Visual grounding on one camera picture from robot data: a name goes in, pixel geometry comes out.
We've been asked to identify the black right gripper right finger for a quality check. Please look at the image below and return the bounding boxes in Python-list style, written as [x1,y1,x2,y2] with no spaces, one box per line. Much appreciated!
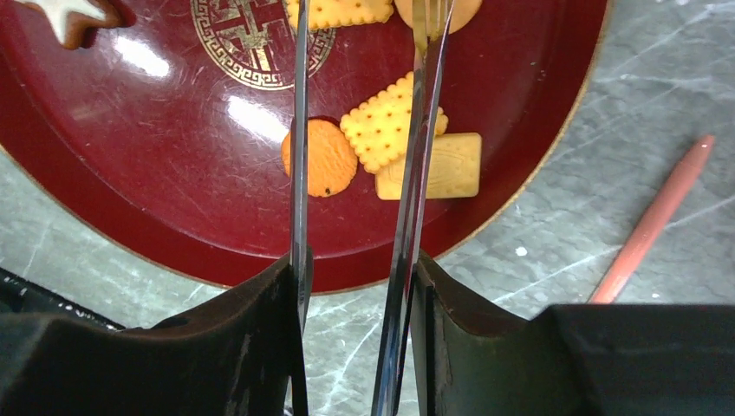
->
[411,253,734,415]

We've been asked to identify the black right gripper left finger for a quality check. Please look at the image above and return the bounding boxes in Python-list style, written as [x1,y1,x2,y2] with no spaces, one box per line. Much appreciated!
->
[1,257,308,415]

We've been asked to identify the dark red round plate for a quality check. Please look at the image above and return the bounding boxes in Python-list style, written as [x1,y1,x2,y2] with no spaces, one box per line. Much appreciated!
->
[1,1,612,285]

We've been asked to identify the metal tongs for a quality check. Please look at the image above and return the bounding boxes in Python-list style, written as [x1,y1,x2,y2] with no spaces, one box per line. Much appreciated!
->
[289,1,454,415]

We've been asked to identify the pink stick near plate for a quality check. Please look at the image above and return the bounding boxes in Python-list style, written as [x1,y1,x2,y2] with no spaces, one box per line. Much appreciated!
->
[589,134,715,303]

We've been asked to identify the round orange cookie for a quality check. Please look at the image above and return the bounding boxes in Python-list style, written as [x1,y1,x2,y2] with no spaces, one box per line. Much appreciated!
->
[307,119,359,198]

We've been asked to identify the rectangular butter biscuit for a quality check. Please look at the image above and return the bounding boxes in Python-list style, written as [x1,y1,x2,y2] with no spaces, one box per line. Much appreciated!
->
[375,133,482,200]

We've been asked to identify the square scalloped cracker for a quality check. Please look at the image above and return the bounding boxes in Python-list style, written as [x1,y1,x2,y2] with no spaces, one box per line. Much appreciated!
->
[340,71,413,173]

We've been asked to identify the square yellow cracker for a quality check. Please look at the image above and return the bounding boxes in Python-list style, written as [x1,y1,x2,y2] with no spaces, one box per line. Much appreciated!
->
[308,0,394,31]

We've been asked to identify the star shaped iced cookie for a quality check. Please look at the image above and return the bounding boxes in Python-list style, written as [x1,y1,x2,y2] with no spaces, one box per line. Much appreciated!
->
[15,0,136,50]

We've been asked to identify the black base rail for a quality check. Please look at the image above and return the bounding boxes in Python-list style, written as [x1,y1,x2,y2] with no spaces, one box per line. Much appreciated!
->
[1,269,125,331]

